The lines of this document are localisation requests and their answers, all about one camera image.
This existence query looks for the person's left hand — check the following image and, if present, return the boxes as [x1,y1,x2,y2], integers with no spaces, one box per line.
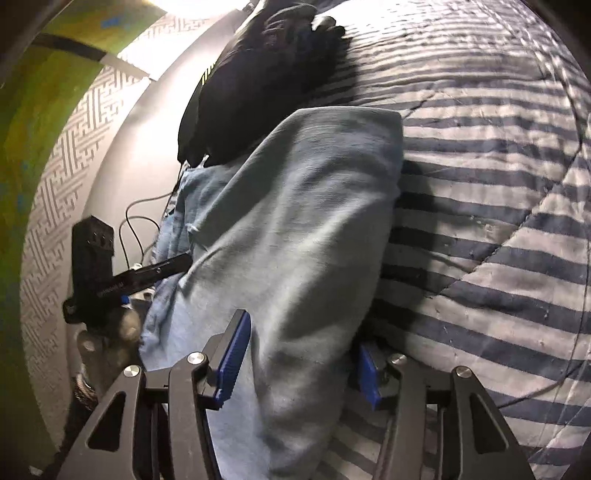
[78,311,141,370]

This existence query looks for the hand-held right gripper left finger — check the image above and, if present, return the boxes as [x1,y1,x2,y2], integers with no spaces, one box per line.
[55,309,252,480]

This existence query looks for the black cable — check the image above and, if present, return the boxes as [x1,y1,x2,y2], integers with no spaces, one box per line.
[119,191,185,268]

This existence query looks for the black folded garment yellow stripes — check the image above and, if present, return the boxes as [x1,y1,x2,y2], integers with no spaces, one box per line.
[178,0,324,167]

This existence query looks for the striped bed quilt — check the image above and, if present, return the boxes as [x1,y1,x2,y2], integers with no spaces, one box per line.
[295,0,591,480]

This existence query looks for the light blue jeans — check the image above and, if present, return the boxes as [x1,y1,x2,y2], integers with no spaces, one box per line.
[139,107,404,480]

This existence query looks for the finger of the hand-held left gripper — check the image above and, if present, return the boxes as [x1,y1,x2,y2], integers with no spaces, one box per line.
[111,253,194,296]

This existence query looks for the white power strip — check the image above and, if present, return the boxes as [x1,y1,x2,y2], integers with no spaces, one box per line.
[129,263,154,301]

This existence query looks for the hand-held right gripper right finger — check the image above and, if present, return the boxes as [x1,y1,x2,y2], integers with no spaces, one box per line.
[358,344,532,480]

